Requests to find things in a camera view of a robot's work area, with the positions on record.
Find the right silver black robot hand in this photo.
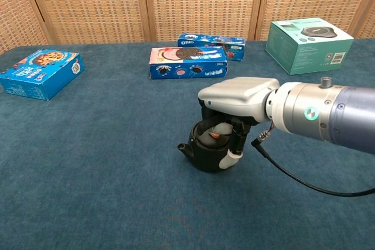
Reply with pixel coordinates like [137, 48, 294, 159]
[197, 76, 281, 172]

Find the pink and blue Oreo box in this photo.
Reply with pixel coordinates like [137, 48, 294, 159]
[148, 46, 229, 80]

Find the blue felt table cover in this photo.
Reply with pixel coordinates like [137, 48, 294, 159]
[0, 38, 375, 250]

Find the small black teapot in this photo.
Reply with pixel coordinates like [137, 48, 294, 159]
[176, 115, 244, 174]

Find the slim blue Oreo box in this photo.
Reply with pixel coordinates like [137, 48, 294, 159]
[177, 33, 247, 63]

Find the teal speakerphone box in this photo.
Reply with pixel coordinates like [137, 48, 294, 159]
[264, 17, 355, 76]

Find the blue chocolate chip cookie box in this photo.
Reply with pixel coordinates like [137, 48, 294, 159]
[0, 49, 86, 102]

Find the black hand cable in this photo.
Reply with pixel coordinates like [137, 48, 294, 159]
[251, 128, 375, 197]

